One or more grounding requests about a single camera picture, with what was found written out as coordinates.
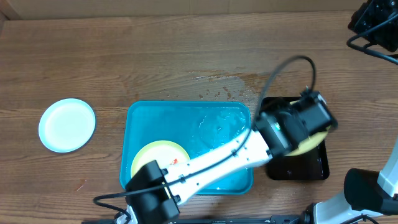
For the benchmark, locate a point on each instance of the yellow plate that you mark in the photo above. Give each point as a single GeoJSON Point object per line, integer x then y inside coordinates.
{"type": "Point", "coordinates": [164, 152]}
{"type": "Point", "coordinates": [317, 123]}

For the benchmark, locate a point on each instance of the light blue plate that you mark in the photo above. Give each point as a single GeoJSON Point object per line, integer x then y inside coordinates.
{"type": "Point", "coordinates": [67, 125]}

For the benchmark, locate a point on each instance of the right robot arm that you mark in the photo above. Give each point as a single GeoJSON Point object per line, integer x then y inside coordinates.
{"type": "Point", "coordinates": [362, 90]}

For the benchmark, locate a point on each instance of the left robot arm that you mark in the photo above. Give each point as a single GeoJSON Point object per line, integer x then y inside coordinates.
{"type": "Point", "coordinates": [166, 178]}

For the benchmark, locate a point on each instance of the teal plastic tray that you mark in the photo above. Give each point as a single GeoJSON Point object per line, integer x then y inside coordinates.
{"type": "Point", "coordinates": [197, 126]}

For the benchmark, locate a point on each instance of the black plastic tray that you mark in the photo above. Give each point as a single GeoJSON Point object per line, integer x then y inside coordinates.
{"type": "Point", "coordinates": [298, 168]}

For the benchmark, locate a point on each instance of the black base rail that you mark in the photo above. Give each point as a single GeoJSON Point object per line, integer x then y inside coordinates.
{"type": "Point", "coordinates": [217, 221]}

